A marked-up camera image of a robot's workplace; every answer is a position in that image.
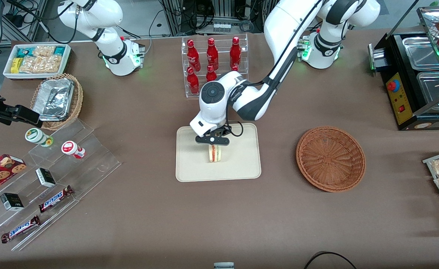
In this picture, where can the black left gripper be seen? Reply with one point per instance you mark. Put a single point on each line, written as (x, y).
(218, 133)

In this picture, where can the triangular sandwich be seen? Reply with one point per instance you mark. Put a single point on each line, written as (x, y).
(215, 154)

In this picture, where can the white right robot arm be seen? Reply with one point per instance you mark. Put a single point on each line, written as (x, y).
(107, 41)

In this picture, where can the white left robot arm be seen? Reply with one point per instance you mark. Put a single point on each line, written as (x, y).
(286, 22)

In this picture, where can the cream plastic tray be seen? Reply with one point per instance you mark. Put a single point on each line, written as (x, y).
(238, 168)

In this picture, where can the light wicker basket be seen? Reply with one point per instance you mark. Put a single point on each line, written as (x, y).
(78, 97)

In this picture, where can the brown wicker basket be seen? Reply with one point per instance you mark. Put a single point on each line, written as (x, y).
(331, 158)

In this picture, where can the green lid yogurt bottle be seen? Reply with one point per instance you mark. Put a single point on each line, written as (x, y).
(36, 136)

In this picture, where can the aluminium foil container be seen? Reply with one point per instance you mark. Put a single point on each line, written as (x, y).
(53, 99)

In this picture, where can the white snack bin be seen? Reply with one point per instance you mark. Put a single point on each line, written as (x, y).
(8, 73)

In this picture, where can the red lid yogurt bottle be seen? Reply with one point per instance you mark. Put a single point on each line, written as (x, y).
(70, 148)

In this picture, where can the yellow snack packet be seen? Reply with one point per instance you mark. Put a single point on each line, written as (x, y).
(15, 65)

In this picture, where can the large clear cracker bag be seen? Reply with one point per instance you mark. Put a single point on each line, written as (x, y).
(40, 64)

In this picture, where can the small dark box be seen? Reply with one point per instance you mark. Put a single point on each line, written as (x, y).
(12, 201)
(45, 178)

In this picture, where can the teal snack packet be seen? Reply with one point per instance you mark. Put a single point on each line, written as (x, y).
(59, 50)
(24, 52)

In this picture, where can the small clear cracker bag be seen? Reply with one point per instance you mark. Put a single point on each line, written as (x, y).
(43, 50)

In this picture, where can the clear acrylic stepped stand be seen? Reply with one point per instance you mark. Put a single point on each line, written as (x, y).
(92, 164)

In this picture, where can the snickers bar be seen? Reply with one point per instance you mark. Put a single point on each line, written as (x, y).
(55, 198)
(19, 229)

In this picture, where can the clear acrylic bottle rack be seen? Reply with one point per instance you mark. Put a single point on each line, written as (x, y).
(221, 48)

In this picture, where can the white power strip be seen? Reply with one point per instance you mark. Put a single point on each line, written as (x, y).
(221, 27)

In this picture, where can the small grey device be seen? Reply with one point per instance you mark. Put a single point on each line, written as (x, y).
(223, 266)

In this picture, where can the black food warmer cabinet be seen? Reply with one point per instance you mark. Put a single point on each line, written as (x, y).
(395, 63)

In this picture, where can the steel warmer pan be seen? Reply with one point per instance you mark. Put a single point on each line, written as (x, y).
(421, 52)
(432, 86)

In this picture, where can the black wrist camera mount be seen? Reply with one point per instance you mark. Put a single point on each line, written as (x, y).
(219, 131)

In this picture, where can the aluminium frame rack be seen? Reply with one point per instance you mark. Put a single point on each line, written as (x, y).
(174, 18)

